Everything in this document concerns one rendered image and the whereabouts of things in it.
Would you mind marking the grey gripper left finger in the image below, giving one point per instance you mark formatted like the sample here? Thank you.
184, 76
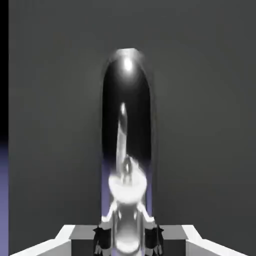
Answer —
66, 242

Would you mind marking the dark grey cabinet door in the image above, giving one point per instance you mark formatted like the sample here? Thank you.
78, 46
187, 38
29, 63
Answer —
200, 100

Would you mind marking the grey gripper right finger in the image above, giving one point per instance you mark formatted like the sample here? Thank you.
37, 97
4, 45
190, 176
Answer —
190, 242

